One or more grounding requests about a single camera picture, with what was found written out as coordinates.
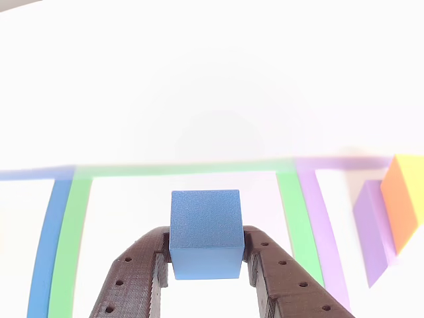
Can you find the purple square frame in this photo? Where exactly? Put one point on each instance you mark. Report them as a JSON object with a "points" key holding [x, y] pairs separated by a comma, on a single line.
{"points": [[321, 232]]}

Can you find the purple flat block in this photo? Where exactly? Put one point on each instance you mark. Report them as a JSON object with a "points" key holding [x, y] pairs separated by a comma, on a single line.
{"points": [[371, 232]]}

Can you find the orange flat block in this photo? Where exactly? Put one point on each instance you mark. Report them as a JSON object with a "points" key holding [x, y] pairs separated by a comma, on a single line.
{"points": [[401, 205]]}

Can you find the green square frame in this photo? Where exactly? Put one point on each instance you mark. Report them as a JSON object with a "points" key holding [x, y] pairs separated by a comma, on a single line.
{"points": [[66, 248]]}

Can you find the small blue cube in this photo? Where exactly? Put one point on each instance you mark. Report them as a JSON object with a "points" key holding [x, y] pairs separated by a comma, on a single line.
{"points": [[205, 218]]}

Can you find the blue square frame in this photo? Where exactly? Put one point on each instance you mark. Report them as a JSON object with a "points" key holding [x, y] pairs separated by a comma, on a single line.
{"points": [[46, 248]]}

